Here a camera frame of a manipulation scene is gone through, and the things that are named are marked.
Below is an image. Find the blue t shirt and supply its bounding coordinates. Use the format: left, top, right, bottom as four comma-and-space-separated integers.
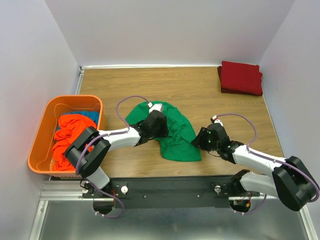
56, 111, 100, 131

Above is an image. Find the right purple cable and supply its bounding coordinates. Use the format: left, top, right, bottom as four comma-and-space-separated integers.
211, 113, 320, 216

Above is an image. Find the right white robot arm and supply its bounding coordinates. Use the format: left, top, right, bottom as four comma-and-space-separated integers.
191, 122, 320, 212

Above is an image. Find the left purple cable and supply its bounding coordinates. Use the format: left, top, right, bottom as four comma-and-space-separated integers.
74, 95, 152, 219

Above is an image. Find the folded dark red t shirt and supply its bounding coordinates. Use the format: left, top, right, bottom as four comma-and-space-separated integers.
217, 66, 263, 96

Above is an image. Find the orange plastic basket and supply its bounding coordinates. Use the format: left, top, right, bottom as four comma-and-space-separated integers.
27, 95, 107, 178

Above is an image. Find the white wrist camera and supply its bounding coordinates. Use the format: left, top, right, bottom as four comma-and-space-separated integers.
210, 115, 224, 126
147, 102, 164, 113

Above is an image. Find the purple cable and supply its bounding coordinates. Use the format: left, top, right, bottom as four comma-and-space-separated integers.
211, 113, 320, 216
74, 95, 152, 219

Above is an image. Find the orange t shirt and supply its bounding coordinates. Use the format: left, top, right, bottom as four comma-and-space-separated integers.
52, 126, 89, 172

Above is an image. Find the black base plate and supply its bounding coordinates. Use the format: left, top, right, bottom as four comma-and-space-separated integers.
81, 175, 261, 210

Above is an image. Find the green t shirt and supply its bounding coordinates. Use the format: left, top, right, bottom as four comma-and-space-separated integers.
125, 100, 203, 162

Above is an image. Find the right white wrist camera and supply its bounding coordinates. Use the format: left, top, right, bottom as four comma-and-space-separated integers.
210, 115, 224, 126

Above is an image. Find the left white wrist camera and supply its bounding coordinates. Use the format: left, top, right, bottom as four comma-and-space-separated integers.
147, 102, 164, 113

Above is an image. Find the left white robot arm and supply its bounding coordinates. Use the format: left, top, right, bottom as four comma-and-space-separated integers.
64, 110, 169, 198

